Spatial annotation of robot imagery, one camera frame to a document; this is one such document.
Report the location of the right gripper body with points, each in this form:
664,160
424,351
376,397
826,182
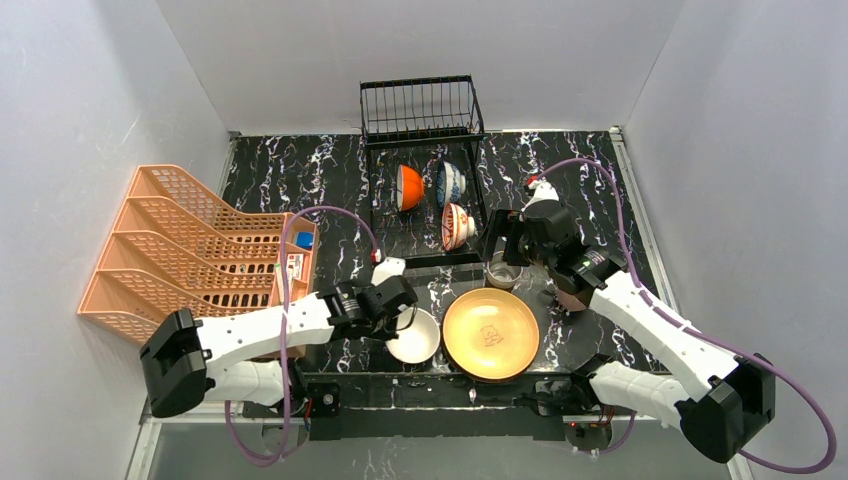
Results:
510,237

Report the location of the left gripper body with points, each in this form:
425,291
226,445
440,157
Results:
398,307

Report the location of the orange patterned bowl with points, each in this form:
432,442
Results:
457,227

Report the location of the blue floral bowl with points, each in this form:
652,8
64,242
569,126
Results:
450,184

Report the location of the black wire dish rack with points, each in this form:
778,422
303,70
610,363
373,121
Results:
421,122

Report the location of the orange glossy bowl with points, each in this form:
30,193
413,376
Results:
410,188

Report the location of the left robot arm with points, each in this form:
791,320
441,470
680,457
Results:
189,360

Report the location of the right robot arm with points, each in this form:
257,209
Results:
718,400

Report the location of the stainless steel cup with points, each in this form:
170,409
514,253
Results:
502,276

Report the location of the pink mug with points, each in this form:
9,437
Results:
574,302

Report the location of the yellow plate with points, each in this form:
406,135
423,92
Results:
490,335

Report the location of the orange file organizer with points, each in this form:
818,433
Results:
175,244

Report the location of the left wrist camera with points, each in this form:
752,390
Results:
388,268

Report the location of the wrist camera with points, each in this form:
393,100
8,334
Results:
388,268
539,190

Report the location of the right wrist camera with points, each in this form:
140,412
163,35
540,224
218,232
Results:
539,190

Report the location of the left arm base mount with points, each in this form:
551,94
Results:
313,398

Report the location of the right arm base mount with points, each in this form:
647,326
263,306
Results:
573,394

